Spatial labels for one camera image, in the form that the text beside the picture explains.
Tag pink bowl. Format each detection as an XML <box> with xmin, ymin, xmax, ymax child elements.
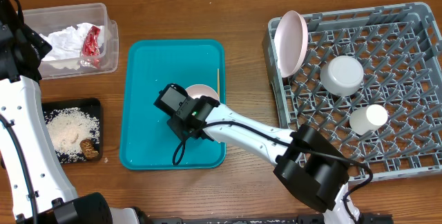
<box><xmin>186</xmin><ymin>84</ymin><xmax>220</xmax><ymax>101</ymax></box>

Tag white napkin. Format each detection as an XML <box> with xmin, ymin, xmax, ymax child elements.
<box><xmin>40</xmin><ymin>23</ymin><xmax>105</xmax><ymax>70</ymax></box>

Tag wooden chopstick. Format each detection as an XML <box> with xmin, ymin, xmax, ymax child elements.
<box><xmin>217</xmin><ymin>68</ymin><xmax>220</xmax><ymax>98</ymax></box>

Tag red snack wrapper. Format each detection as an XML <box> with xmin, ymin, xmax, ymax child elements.
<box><xmin>81</xmin><ymin>26</ymin><xmax>100</xmax><ymax>68</ymax></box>

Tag rice leftovers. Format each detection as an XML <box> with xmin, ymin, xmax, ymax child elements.
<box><xmin>44</xmin><ymin>107</ymin><xmax>100</xmax><ymax>164</ymax></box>

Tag brown food piece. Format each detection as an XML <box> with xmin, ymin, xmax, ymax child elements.
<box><xmin>79</xmin><ymin>139</ymin><xmax>99</xmax><ymax>160</ymax></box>

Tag pink plate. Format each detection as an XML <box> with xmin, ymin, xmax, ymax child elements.
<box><xmin>274</xmin><ymin>10</ymin><xmax>308</xmax><ymax>77</ymax></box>

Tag grey bowl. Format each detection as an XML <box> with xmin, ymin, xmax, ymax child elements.
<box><xmin>320</xmin><ymin>55</ymin><xmax>364</xmax><ymax>96</ymax></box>

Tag cream paper cup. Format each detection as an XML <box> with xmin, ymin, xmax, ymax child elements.
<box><xmin>349</xmin><ymin>104</ymin><xmax>388</xmax><ymax>136</ymax></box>

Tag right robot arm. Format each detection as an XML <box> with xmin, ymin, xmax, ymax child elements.
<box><xmin>155</xmin><ymin>96</ymin><xmax>365</xmax><ymax>223</ymax></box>

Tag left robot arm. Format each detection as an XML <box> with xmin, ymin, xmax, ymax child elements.
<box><xmin>1</xmin><ymin>0</ymin><xmax>150</xmax><ymax>223</ymax></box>

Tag grey dishwasher rack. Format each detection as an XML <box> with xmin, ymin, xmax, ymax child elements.
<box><xmin>262</xmin><ymin>2</ymin><xmax>441</xmax><ymax>180</ymax></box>

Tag teal serving tray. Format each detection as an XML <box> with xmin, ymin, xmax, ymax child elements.
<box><xmin>119</xmin><ymin>39</ymin><xmax>227</xmax><ymax>171</ymax></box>

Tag clear plastic bin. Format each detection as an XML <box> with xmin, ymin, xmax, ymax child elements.
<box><xmin>23</xmin><ymin>3</ymin><xmax>119</xmax><ymax>80</ymax></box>

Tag black tray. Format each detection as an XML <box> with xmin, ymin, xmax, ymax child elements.
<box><xmin>42</xmin><ymin>97</ymin><xmax>103</xmax><ymax>163</ymax></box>

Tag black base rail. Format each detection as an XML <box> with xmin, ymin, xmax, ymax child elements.
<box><xmin>147</xmin><ymin>214</ymin><xmax>394</xmax><ymax>224</ymax></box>

